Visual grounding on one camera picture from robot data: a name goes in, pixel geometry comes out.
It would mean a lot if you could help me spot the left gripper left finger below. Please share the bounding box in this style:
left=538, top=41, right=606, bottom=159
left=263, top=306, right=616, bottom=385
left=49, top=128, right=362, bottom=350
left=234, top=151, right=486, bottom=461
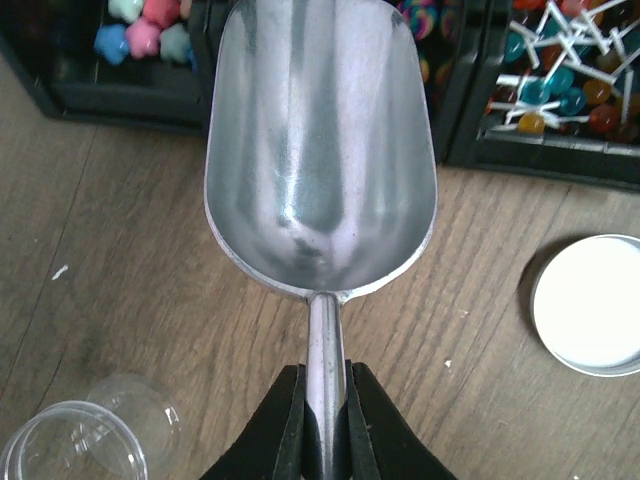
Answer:
left=202, top=364, right=305, bottom=480

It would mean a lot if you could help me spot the black three-compartment candy bin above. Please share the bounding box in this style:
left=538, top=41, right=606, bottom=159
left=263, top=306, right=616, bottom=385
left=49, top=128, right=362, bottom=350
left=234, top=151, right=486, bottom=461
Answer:
left=1, top=1, right=639, bottom=190

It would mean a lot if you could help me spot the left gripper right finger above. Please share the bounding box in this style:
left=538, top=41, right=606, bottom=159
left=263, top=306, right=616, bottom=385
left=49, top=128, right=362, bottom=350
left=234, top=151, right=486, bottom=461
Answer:
left=347, top=361, right=455, bottom=479

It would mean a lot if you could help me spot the clear plastic cup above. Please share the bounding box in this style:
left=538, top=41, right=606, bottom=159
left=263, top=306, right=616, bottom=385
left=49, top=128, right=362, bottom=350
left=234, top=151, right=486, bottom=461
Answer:
left=1, top=373, right=184, bottom=479

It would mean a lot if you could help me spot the white round lid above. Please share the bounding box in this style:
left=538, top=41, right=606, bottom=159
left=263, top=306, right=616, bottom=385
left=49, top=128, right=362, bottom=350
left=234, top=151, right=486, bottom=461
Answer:
left=530, top=234, right=639, bottom=378

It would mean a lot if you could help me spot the metal scoop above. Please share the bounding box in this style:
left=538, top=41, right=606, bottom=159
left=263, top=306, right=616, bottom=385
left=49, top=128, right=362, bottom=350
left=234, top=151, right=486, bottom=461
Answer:
left=204, top=1, right=437, bottom=479

